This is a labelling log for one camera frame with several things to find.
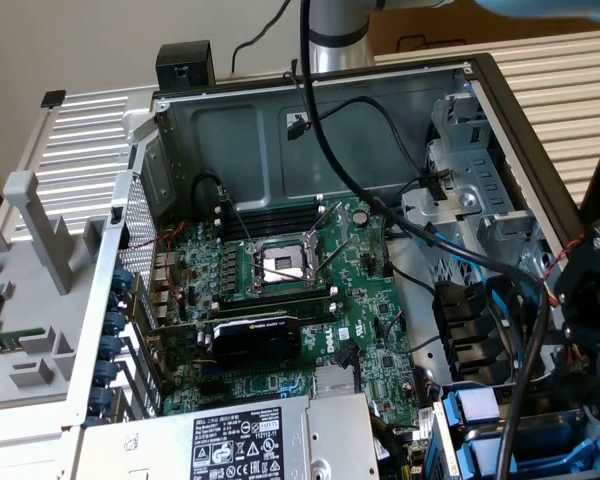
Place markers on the hard disk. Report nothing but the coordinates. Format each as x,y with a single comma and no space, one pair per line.
472,405

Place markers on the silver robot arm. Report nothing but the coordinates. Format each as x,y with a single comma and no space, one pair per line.
340,45

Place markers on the empty blue disk carrier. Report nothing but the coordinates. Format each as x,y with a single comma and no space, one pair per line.
480,452

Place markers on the black plastic card retainer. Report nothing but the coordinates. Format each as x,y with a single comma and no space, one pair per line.
465,325

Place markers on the hard drive in blue caddy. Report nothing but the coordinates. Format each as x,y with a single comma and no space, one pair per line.
442,455

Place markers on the green motherboard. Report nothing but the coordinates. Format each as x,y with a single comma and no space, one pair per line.
360,305

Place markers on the round coin battery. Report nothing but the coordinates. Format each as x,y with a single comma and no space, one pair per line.
361,217

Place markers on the brown cardboard box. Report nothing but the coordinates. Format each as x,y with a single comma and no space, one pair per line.
480,30

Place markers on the steel socket cover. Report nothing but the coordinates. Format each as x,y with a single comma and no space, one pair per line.
344,220

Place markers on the silver chipset heatsink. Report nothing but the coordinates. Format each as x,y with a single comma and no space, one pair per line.
334,382

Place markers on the CPU socket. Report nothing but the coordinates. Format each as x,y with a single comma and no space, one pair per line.
282,262

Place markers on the thin steel locking lever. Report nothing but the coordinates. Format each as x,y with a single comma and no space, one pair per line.
240,222
282,272

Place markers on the black RAM slot bank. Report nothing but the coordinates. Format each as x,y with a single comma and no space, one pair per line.
270,300
275,220

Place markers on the black graphics card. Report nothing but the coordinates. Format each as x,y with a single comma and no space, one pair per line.
260,340

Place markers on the silver power supply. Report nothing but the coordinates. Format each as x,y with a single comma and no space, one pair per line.
240,440

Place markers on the open PC case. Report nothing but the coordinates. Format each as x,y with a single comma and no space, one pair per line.
230,135

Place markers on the black box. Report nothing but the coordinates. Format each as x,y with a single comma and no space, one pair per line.
185,65

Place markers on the blue slot retainer clip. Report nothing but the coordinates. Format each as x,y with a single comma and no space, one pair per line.
111,348
114,323
122,280
102,401
108,374
116,301

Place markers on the grey parts rack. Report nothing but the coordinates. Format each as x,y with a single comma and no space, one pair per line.
40,310

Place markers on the black plastic end cap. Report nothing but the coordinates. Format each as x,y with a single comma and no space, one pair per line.
53,98

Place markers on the green RAM stick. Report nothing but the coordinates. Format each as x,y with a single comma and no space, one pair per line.
10,340

